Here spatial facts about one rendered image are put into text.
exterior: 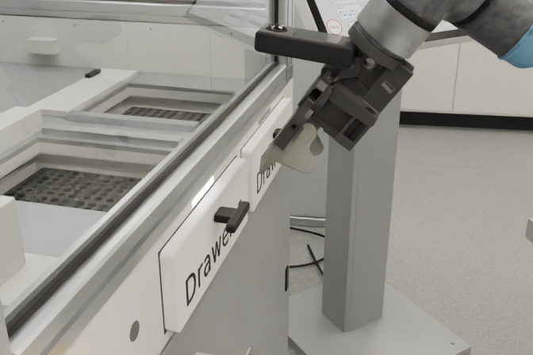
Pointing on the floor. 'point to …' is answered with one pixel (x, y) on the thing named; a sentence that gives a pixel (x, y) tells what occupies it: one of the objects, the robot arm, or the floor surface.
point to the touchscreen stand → (363, 262)
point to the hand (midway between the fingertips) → (266, 155)
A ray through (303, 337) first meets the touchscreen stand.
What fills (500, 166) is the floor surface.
